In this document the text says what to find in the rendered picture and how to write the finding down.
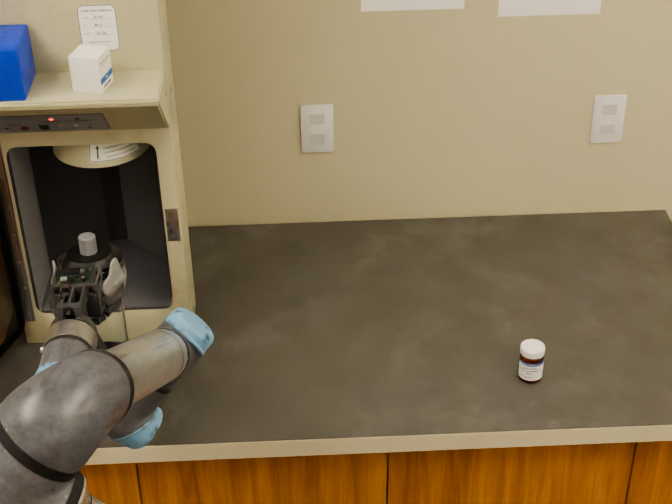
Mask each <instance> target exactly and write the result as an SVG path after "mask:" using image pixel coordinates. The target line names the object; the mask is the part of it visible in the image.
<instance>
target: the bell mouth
mask: <svg viewBox="0 0 672 504"><path fill-rule="evenodd" d="M149 146H150V144H148V143H124V144H94V145H65V146H53V152H54V155H55V156H56V157H57V158H58V159H59V160H60V161H62V162H64V163H66V164H69V165H72V166H75V167H81V168H106V167H112V166H117V165H121V164H124V163H127V162H129V161H131V160H134V159H136V158H137V157H139V156H140V155H142V154H143V153H144V152H145V151H146V150H147V149H148V147H149Z"/></svg>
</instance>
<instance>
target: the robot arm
mask: <svg viewBox="0 0 672 504"><path fill-rule="evenodd" d="M52 267H53V276H52V280H51V285H50V287H51V295H50V297H49V298H48V303H49V308H50V311H51V312H52V314H53V315H54V316H55V319H54V320H53V321H52V323H51V325H50V328H49V330H48V333H47V336H46V340H45V344H44V346H41V347H40V352H41V353H42V354H41V358H40V362H39V366H38V369H37V371H36V373H35V375H34V376H32V377H31V378H29V379H28V380H27V381H25V382H24V383H23V384H21V385H20V386H18V387H17V388H16V389H15V390H14V391H13V392H12V393H10V394H9V395H8V396H7V397H6V398H5V399H4V401H3V402H2V403H1V404H0V504H105V503H104V502H102V501H100V500H99V499H97V498H95V497H94V496H92V495H90V494H89V493H88V488H87V482H86V477H85V476H84V475H83V474H82V473H80V472H79V471H80V470H81V469H82V467H83V466H84V465H85V464H86V463H87V462H88V460H89V459H90V457H91V456H92V455H93V453H94V452H95V451H96V449H97V448H98V447H99V445H100V444H101V442H102V441H103V440H104V438H105V437H106V436H107V437H108V438H109V439H111V440H113V441H116V442H118V443H119V444H121V445H123V446H126V447H128V448H130V449H140V448H142V447H144V446H145V445H146V444H148V443H149V442H150V441H151V440H152V438H153V437H154V435H155V433H156V431H157V430H158V429H159V427H160V425H161V422H162V417H163V414H162V410H161V409H160V408H159V407H158V406H159V405H160V403H161V402H162V401H163V400H164V399H165V398H166V397H167V395H168V394H169V393H170V391H171V390H172V389H173V388H174V387H175V386H176V385H177V384H178V382H179V381H180V380H181V379H182V378H183V377H184V376H185V375H186V373H187V372H188V371H189V370H190V369H191V368H192V367H193V366H194V364H195V363H196V362H197V361H198V360H199V359H200V358H201V357H203V356H204V353H205V351H206V350H207V349H208V348H209V346H210V345H211V344H212V342H213V340H214V336H213V333H212V331H211V329H210V328H209V326H208V325H207V324H206V323H205V322H204V321H203V320H202V319H201V318H200V317H198V316H197V315H196V314H194V313H193V312H191V311H190V310H188V309H185V308H176V309H174V310H173V311H172V312H171V314H170V315H169V316H168V317H167V318H164V319H163V322H162V323H161V325H160V326H159V327H158V328H157V329H155V330H152V331H150V332H147V333H145V334H143V335H140V336H138V337H136V338H133V339H131V340H129V341H126V342H124V343H122V344H119V345H117V346H115V347H112V348H110V349H107V347H106V345H105V344H104V342H103V340H102V339H101V337H100V335H99V334H98V332H97V328H96V325H100V323H102V322H103V321H105V320H106V316H107V317H110V315H111V313H113V312H114V311H115V310H116V309H117V308H118V307H119V306H120V305H121V303H122V300H123V295H124V289H125V284H126V268H125V265H123V267H122V269H121V267H120V264H119V262H118V259H117V258H113V259H112V261H111V263H110V269H109V275H108V277H107V279H106V280H105V281H104V283H103V285H102V288H101V289H100V287H101V283H102V278H103V276H102V270H101V265H99V267H98V271H97V276H96V270H95V268H94V267H78V268H59V269H58V267H56V265H55V262H54V260H53V261H52ZM98 279H100V280H99V284H98Z"/></svg>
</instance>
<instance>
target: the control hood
mask: <svg viewBox="0 0 672 504"><path fill-rule="evenodd" d="M112 73H113V81H112V82H111V84H110V85H109V86H108V87H107V88H106V89H105V91H104V92H103V93H91V92H79V91H73V87H72V80H71V74H70V72H58V73H36V75H35V78H34V80H33V83H32V85H31V88H30V91H29V93H28V96H27V98H26V100H25V101H1V102H0V117H2V116H33V115H64V114H94V113H102V114H103V115H104V117H105V119H106V121H107V122H108V124H109V126H110V128H111V129H102V130H125V129H156V128H168V127H169V123H170V117H169V108H168V98H167V89H166V79H165V71H163V69H153V70H121V71H112Z"/></svg>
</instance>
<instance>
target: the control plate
mask: <svg viewBox="0 0 672 504"><path fill-rule="evenodd" d="M49 118H52V119H54V120H53V121H50V120H48V119H49ZM74 118H80V120H75V119H74ZM88 124H91V125H93V126H91V128H89V126H87V125H88ZM38 125H48V126H49V127H50V129H49V130H41V129H40V128H39V126H38ZM59 125H62V126H64V127H62V129H60V127H58V126H59ZM73 125H78V127H77V128H76V129H75V128H74V127H73ZM23 126H26V127H29V130H21V127H23ZM5 127H8V128H10V129H8V130H6V129H4V128H5ZM102 129H111V128H110V126H109V124H108V122H107V121H106V119H105V117H104V115H103V114H102V113H94V114H64V115H33V116H2V117H0V133H12V132H42V131H72V130H102Z"/></svg>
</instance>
